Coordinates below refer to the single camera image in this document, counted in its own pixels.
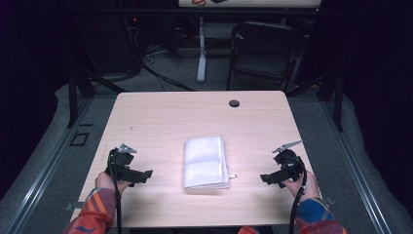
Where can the dark computer case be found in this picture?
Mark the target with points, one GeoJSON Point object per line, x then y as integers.
{"type": "Point", "coordinates": [107, 45]}

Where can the person's right hand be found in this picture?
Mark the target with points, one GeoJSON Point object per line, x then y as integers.
{"type": "Point", "coordinates": [307, 188]}

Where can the white zippered cloth bag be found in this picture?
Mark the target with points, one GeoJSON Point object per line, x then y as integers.
{"type": "Point", "coordinates": [204, 162]}

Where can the black folding chair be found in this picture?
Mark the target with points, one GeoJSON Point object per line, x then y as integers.
{"type": "Point", "coordinates": [266, 35]}

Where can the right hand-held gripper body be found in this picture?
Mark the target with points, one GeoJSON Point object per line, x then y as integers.
{"type": "Point", "coordinates": [289, 162]}

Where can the grey table clip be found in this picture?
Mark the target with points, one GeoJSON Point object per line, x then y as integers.
{"type": "Point", "coordinates": [329, 200]}
{"type": "Point", "coordinates": [72, 206]}

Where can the white desk leg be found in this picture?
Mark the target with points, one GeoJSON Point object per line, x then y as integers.
{"type": "Point", "coordinates": [202, 58]}

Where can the person's orange garment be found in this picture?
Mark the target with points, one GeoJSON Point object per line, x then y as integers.
{"type": "Point", "coordinates": [248, 230]}

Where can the person's left hand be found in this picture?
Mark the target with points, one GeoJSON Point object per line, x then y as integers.
{"type": "Point", "coordinates": [105, 182]}

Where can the aluminium floor rail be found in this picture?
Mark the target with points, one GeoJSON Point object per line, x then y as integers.
{"type": "Point", "coordinates": [42, 182]}
{"type": "Point", "coordinates": [357, 175]}

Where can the black table grommet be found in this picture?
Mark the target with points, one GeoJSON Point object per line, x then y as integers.
{"type": "Point", "coordinates": [234, 103]}

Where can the black metal stand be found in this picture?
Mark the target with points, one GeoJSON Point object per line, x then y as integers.
{"type": "Point", "coordinates": [73, 104]}
{"type": "Point", "coordinates": [338, 107]}

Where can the red object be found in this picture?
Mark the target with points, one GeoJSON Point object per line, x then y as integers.
{"type": "Point", "coordinates": [198, 2]}

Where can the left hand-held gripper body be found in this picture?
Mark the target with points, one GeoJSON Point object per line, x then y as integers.
{"type": "Point", "coordinates": [120, 161]}

